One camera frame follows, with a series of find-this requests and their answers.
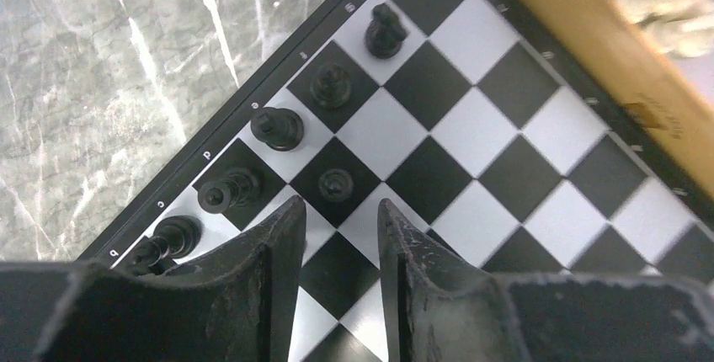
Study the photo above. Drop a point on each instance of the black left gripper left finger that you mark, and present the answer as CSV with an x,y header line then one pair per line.
x,y
235,303

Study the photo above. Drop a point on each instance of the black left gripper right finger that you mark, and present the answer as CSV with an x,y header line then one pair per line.
x,y
438,307

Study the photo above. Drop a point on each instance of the black chess bishop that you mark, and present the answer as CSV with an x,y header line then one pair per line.
x,y
238,187

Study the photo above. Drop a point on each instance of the black chess pawn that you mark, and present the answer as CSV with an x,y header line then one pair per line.
x,y
385,34
173,237
336,185

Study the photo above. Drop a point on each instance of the black chess queen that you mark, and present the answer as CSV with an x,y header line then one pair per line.
x,y
280,129

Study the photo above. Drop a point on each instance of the black chess king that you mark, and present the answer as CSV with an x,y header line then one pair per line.
x,y
331,87

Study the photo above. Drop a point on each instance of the black white chessboard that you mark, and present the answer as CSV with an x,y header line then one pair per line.
x,y
479,130

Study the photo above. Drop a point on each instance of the yellow tray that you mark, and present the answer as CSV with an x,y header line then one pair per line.
x,y
624,61

